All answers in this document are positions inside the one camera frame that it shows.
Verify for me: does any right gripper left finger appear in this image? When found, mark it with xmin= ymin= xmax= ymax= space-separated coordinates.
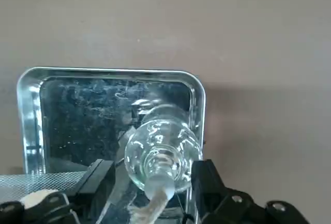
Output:
xmin=0 ymin=158 xmax=116 ymax=224

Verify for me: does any black tripod ring stand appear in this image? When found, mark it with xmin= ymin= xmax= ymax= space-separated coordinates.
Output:
xmin=177 ymin=194 xmax=197 ymax=224

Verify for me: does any glass alcohol lamp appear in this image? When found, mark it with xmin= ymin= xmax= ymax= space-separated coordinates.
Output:
xmin=123 ymin=104 xmax=204 ymax=224

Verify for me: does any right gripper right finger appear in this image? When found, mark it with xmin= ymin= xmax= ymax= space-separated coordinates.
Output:
xmin=190 ymin=158 xmax=315 ymax=224

